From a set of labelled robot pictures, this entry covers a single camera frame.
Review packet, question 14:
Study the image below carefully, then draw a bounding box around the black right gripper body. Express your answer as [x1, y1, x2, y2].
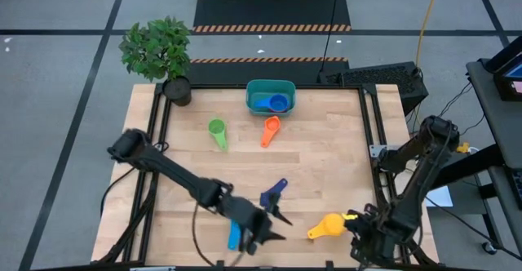
[350, 209, 409, 266]

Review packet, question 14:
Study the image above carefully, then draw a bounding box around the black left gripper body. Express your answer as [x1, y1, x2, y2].
[218, 193, 273, 243]

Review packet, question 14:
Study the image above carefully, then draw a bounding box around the light blue measuring cup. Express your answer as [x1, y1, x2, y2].
[227, 220, 244, 251]

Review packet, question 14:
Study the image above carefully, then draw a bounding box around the navy measuring cup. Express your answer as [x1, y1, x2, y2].
[259, 177, 289, 209]

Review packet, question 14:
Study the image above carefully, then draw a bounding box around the yellow measuring cup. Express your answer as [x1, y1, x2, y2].
[307, 212, 347, 240]

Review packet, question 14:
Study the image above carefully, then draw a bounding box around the orange measuring cup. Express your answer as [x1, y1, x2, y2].
[260, 115, 282, 149]

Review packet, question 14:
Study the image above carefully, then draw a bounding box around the green measuring cup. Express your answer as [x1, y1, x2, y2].
[207, 118, 229, 151]

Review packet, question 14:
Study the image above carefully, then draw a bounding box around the medium blue measuring cup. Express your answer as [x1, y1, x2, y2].
[254, 93, 290, 113]

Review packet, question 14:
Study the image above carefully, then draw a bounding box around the teal plastic basket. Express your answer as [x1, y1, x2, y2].
[245, 78, 297, 118]

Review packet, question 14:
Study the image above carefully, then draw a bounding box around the silver mounting plate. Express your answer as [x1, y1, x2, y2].
[369, 144, 403, 158]

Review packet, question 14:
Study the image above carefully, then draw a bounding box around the white paper sheet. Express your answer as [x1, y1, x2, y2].
[423, 184, 454, 209]

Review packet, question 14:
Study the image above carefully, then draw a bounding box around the black hazard-striped floor mat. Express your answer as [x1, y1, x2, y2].
[185, 56, 351, 87]
[192, 0, 352, 34]

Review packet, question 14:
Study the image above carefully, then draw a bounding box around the black plant pot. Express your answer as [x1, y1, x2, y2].
[161, 75, 193, 108]

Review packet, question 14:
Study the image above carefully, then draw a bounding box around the black side table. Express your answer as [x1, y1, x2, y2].
[419, 58, 522, 260]

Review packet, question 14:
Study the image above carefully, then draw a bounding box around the green artificial plant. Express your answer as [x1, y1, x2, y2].
[117, 16, 192, 82]

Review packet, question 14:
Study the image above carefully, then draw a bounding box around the black laptop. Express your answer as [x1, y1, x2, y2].
[484, 33, 522, 103]

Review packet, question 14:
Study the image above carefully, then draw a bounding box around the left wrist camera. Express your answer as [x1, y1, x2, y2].
[238, 236, 260, 257]

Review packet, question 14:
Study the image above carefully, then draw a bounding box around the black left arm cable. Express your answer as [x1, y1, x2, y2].
[191, 203, 241, 268]

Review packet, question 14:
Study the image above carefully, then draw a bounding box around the black floor cable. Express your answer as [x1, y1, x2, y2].
[423, 193, 522, 262]
[100, 167, 138, 219]

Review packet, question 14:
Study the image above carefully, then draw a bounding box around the black aluminium table frame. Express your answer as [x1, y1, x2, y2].
[95, 82, 440, 271]

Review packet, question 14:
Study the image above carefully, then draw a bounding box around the black hanging cable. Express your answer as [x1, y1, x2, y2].
[319, 0, 343, 74]

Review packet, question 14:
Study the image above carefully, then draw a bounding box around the yellow hanging cable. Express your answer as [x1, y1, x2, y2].
[414, 0, 471, 154]

